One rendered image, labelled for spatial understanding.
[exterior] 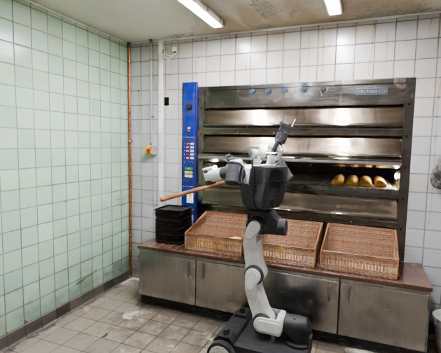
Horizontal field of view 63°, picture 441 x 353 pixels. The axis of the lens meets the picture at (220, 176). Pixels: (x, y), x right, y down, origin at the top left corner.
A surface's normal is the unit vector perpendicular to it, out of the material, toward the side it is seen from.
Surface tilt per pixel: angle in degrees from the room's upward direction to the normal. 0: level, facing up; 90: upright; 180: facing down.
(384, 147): 70
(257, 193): 90
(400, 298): 90
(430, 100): 90
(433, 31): 90
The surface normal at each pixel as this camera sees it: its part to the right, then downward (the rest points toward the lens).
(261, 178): -0.84, 0.04
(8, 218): 0.93, 0.05
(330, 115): -0.36, -0.27
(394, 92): -0.37, 0.08
